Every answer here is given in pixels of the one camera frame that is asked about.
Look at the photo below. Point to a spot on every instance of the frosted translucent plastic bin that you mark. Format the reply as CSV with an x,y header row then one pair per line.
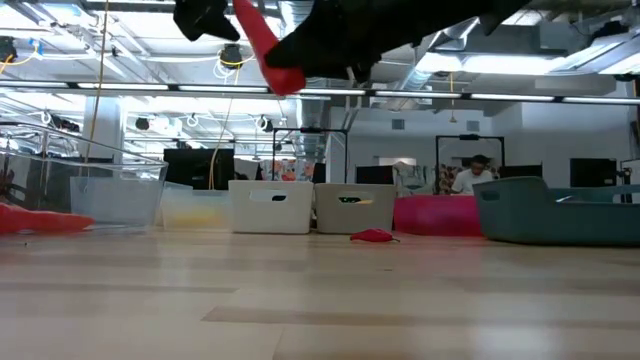
x,y
195,210

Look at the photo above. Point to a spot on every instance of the person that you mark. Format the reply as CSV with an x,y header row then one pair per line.
x,y
472,180

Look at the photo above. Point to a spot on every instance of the silver ventilation duct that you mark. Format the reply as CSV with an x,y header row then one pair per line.
x,y
312,107

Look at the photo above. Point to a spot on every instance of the black monitor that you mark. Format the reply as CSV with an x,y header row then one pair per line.
x,y
525,172
375,175
592,172

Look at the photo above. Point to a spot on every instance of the orange carrot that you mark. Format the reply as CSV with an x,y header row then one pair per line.
x,y
40,220

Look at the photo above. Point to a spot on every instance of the large black screen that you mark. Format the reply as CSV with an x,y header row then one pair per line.
x,y
195,167

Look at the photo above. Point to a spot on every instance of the black metal frame stand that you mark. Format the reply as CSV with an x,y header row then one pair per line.
x,y
470,136
310,130

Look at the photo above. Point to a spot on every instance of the teal plastic bin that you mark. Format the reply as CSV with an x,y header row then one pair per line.
x,y
525,215

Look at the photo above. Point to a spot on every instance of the long ceiling light strip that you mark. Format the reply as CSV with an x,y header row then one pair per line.
x,y
125,86
525,97

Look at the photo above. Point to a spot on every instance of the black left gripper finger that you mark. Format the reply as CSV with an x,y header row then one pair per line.
x,y
192,20
222,17

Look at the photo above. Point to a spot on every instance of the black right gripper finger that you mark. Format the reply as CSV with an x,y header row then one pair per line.
x,y
297,57

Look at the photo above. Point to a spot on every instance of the white plastic bin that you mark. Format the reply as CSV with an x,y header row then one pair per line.
x,y
270,215

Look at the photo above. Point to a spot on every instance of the large clear plastic bin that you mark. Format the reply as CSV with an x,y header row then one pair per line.
x,y
125,170

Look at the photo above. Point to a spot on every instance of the black ceiling-hung device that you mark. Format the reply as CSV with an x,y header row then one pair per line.
x,y
231,56

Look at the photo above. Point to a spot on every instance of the light grey plastic bin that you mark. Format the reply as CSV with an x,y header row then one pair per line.
x,y
355,217

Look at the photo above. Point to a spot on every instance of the red plastic bin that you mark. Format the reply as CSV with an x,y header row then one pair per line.
x,y
435,215

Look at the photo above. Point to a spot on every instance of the small clear plastic bin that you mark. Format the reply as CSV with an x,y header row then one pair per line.
x,y
115,202

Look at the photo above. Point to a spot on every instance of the red chili pepper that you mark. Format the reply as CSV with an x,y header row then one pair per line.
x,y
372,235
270,55

